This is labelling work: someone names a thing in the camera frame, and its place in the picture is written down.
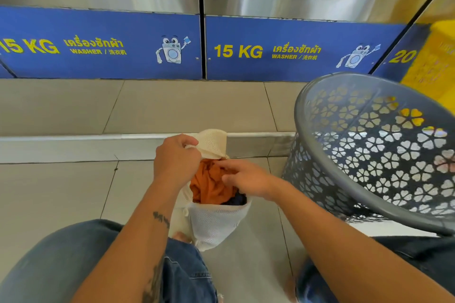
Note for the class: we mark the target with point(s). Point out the person's left hand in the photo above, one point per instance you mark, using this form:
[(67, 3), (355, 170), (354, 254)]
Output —
[(176, 164)]

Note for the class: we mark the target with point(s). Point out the person's right hand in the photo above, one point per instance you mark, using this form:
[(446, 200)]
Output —
[(249, 178)]

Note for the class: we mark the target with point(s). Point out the blue garment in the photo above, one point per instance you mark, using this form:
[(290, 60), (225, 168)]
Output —
[(236, 199)]

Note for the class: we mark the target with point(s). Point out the orange garment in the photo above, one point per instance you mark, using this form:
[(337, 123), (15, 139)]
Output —
[(209, 185)]

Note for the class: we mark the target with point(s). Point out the white mesh laundry bag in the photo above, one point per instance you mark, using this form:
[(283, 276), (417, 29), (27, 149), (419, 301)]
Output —
[(213, 224)]

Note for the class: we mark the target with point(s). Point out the person's left forearm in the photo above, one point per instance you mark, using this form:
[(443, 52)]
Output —
[(124, 256)]

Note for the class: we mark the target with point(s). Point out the person's right forearm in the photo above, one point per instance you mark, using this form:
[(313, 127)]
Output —
[(355, 260)]

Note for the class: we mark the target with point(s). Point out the grey plastic laundry basket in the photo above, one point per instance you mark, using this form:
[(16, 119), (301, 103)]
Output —
[(298, 111)]

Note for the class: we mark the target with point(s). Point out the person's blue denim shorts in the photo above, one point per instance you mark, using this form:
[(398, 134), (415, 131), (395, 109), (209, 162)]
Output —
[(71, 260)]

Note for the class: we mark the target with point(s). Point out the yellow plastic basket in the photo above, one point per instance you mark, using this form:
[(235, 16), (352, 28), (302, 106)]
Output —
[(433, 65)]

